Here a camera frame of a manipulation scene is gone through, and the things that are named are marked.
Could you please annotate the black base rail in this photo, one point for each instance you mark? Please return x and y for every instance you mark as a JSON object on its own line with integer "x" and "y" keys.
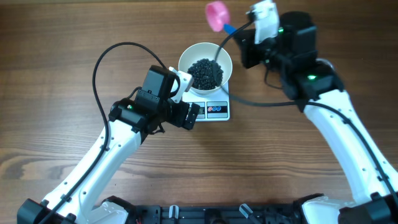
{"x": 268, "y": 214}

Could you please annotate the white bowl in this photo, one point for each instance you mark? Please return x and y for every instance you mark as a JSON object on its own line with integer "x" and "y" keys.
{"x": 210, "y": 51}

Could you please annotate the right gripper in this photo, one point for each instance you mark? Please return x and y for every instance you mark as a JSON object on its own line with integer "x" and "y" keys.
{"x": 250, "y": 59}

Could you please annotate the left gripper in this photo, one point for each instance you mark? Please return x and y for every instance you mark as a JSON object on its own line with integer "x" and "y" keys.
{"x": 183, "y": 109}

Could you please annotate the pink scoop blue handle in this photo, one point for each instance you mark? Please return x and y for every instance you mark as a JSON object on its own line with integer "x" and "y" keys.
{"x": 218, "y": 17}

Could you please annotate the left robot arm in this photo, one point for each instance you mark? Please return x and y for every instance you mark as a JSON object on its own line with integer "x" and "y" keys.
{"x": 130, "y": 122}

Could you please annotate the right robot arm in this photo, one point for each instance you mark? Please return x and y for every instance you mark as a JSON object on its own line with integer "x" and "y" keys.
{"x": 285, "y": 43}

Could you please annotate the white digital kitchen scale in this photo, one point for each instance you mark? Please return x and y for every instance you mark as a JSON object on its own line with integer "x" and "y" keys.
{"x": 214, "y": 104}

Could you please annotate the clear plastic container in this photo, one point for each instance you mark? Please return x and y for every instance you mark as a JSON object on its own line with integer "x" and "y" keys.
{"x": 325, "y": 62}

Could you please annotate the black beans in bowl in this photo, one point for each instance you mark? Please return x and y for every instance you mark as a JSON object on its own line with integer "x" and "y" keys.
{"x": 207, "y": 74}

